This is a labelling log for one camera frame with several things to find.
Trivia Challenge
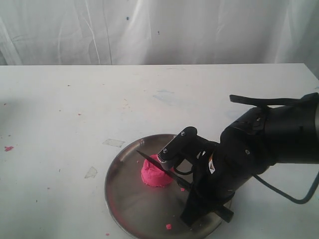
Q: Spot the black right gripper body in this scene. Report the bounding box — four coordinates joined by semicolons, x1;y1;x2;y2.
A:
189;139;264;207

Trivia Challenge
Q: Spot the black knife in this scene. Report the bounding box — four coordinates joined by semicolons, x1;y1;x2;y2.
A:
137;150;234;223

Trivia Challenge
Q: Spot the pink clay lump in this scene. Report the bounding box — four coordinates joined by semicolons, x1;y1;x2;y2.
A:
141;159;173;187

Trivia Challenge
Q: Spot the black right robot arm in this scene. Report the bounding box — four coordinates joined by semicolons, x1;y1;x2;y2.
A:
180;93;319;226

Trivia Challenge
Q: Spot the round stainless steel plate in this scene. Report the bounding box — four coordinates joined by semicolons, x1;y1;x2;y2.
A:
105;134;226;239

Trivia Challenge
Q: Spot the clear tape piece upper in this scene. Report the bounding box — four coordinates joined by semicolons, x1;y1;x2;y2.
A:
103;139;125;148

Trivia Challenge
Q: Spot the clear tape piece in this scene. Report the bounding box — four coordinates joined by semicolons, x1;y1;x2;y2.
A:
84;166;98;179
103;139;125;148

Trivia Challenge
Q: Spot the clear tape piece lower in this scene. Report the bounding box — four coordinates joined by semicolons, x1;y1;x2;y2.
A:
84;166;98;179

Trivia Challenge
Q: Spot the pink dough crumb on table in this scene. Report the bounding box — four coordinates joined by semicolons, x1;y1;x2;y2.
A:
4;146;14;152

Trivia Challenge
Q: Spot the white backdrop curtain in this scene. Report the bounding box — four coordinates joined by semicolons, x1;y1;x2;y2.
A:
0;0;319;66

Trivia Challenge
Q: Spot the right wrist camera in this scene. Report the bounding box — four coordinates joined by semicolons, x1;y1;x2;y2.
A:
157;126;197;170

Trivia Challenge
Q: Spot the black velcro strap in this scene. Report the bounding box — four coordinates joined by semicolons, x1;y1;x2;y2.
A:
229;94;304;108

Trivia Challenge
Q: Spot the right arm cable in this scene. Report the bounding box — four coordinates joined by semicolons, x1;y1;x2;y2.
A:
253;171;319;205

